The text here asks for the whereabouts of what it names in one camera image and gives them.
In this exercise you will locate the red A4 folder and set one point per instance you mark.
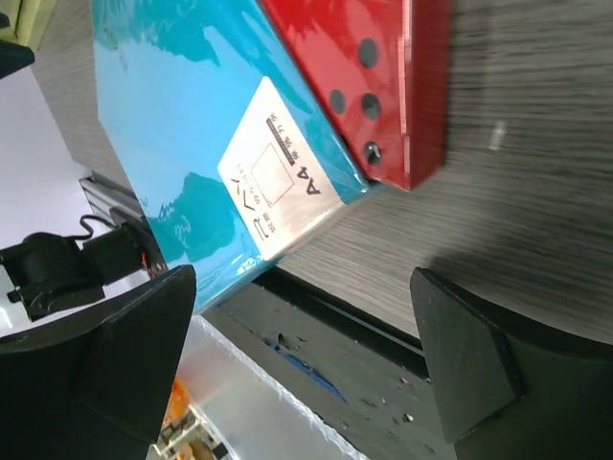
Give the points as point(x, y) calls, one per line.
point(379, 69)

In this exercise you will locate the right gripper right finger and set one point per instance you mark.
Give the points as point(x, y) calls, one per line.
point(507, 386)

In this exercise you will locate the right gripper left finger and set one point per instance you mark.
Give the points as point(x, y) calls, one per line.
point(96, 384)

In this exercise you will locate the green metal drawer cabinet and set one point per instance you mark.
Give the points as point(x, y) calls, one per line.
point(24, 21)

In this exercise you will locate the teal A4 folder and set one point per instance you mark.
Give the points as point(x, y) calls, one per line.
point(233, 160)

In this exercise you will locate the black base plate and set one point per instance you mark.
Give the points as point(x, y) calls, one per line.
point(313, 357)

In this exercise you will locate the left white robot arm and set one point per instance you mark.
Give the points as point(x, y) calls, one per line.
point(40, 189)

